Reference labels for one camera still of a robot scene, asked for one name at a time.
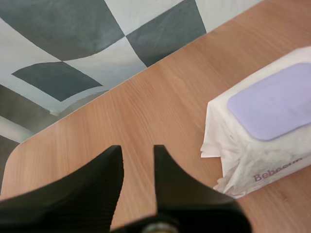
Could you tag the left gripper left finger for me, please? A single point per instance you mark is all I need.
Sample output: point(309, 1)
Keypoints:
point(80, 194)

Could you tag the white wet wipes pack lilac lid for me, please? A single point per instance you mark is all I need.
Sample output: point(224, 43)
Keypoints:
point(264, 126)

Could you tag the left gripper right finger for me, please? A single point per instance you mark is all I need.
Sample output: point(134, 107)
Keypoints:
point(184, 204)

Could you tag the checked cloth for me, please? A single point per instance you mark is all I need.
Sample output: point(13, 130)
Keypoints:
point(73, 53)

